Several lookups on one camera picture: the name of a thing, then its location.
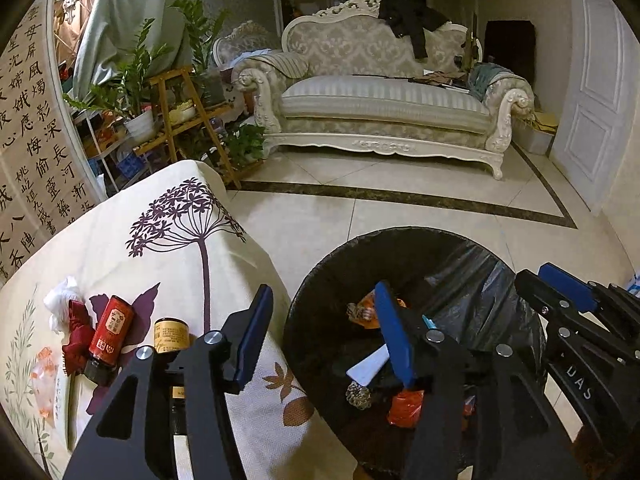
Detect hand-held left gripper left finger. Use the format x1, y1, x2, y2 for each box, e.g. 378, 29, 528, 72
62, 284, 274, 480

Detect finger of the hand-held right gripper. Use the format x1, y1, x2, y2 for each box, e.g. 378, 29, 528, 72
515, 269, 626, 361
539, 262, 640, 321

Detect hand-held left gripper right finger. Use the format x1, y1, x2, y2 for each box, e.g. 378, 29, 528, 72
374, 281, 586, 480

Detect plaid wrapper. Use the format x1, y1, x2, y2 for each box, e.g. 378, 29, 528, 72
345, 380, 373, 411

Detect black-lined trash bin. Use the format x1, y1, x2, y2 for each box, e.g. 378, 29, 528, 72
282, 226, 548, 480

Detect yellow label brown bottle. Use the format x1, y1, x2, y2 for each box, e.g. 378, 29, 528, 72
152, 317, 194, 438

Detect red label bottle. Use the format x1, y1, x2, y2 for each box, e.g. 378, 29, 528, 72
82, 295, 136, 387

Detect dark red cloth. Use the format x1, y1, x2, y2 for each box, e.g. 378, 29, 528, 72
62, 299, 98, 376

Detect white paper sachet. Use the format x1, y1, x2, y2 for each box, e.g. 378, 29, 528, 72
55, 370, 101, 456

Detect white tissue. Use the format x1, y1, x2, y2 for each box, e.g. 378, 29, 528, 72
43, 276, 83, 333

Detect clear orange packet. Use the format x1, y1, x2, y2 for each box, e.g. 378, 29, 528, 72
27, 345, 68, 421

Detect grey box yellow contents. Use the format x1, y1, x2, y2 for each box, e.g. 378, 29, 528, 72
520, 110, 559, 157

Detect trailing green plant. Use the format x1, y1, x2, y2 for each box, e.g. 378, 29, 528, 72
222, 122, 267, 163

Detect white door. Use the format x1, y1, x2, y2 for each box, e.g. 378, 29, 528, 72
547, 0, 640, 212

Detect teal cloth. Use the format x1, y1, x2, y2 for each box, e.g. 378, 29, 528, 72
467, 62, 517, 104

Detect ornate cream sofa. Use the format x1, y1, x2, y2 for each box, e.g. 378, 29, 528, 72
232, 0, 536, 181

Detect dark cabinet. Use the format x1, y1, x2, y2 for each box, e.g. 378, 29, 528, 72
485, 20, 537, 97

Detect wooden plant stand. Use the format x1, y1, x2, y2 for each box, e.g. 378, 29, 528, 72
132, 65, 267, 191

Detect white metal shelf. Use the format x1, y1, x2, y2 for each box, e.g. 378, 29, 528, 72
65, 105, 147, 197

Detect papers on sofa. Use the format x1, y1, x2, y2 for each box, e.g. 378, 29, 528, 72
410, 67, 472, 94

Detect potted plant white pot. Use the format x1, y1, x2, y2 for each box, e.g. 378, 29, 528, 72
65, 20, 174, 144

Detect striped throw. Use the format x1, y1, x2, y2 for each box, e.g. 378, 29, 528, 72
250, 50, 312, 79

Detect ornate cream armchair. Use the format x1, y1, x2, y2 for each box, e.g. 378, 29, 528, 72
212, 20, 286, 107

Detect tall green plant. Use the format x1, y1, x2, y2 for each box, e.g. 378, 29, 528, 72
170, 0, 232, 106

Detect black jacket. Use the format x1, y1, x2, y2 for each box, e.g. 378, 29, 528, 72
377, 0, 452, 59

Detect grey-green curtain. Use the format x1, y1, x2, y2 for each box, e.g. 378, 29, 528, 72
65, 0, 201, 102

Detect calligraphy wall scroll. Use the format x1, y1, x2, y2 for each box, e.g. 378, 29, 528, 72
0, 180, 46, 286
0, 0, 101, 241

